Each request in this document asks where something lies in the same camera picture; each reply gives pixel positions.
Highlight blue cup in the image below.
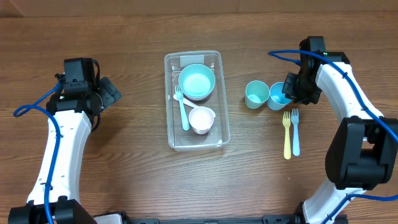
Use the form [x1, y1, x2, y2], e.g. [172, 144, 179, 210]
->
[267, 82, 292, 111]

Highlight yellow fork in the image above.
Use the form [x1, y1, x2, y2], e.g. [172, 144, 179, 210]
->
[282, 111, 292, 160]

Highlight green cup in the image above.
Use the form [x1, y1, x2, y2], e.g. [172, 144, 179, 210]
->
[245, 80, 270, 110]

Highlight light blue fork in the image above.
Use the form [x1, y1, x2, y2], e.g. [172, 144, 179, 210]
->
[291, 108, 300, 156]
[175, 85, 190, 131]

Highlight teal bowl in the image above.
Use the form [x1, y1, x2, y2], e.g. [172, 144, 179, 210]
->
[184, 92, 211, 101]

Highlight light blue bowl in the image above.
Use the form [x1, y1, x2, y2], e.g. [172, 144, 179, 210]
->
[178, 64, 216, 94]

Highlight white plastic spoon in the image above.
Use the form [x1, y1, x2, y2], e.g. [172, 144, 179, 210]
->
[173, 94, 216, 118]

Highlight pink cup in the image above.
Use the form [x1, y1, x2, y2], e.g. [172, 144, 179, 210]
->
[188, 106, 215, 134]

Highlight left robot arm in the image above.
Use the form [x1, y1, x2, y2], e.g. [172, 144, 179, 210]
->
[8, 58, 125, 224]

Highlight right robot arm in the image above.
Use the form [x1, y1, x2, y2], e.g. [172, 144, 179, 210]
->
[282, 36, 397, 223]

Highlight clear plastic container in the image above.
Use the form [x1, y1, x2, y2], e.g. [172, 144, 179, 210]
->
[164, 50, 230, 152]

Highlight right blue cable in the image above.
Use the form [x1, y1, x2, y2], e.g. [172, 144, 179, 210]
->
[267, 49, 398, 224]

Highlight blue cable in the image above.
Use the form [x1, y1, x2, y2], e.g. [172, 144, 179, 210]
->
[12, 81, 65, 224]
[267, 49, 398, 224]

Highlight left blue cable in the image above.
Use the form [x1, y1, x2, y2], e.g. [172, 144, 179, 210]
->
[12, 81, 65, 224]

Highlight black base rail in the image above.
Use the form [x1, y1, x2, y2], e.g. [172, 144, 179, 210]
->
[94, 212, 305, 224]

